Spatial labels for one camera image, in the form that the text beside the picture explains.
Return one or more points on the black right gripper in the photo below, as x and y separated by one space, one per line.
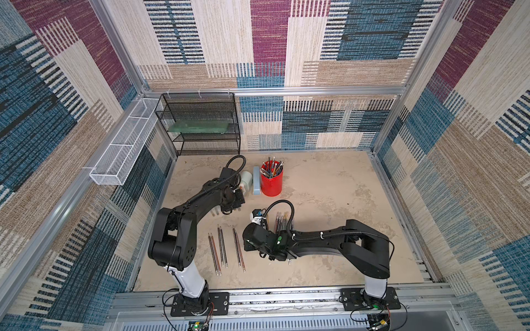
267 225

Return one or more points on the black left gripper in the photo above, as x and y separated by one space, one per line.
239 193

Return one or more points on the black striped pencil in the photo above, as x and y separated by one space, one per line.
209 240
221 250

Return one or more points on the red striped pencil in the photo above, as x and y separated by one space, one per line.
215 256

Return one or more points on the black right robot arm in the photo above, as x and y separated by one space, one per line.
364 247

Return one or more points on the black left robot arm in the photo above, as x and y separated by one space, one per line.
173 242

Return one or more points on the red pencil purple cap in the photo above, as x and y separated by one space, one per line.
276 221

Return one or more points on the dark blue pencil clear cap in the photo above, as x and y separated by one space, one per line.
280 221

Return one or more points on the light blue eraser box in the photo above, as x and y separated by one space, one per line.
256 180

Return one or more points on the red pencil holder cup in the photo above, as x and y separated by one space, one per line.
271 178

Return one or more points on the green board on shelf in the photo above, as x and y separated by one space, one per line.
199 126

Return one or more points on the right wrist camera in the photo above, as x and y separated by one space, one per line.
257 216

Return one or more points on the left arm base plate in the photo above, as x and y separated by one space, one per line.
217 302

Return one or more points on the black wire mesh shelf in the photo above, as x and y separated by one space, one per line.
216 106

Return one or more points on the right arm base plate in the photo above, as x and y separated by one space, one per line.
355 299

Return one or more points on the white wire mesh basket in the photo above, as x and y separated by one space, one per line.
119 158

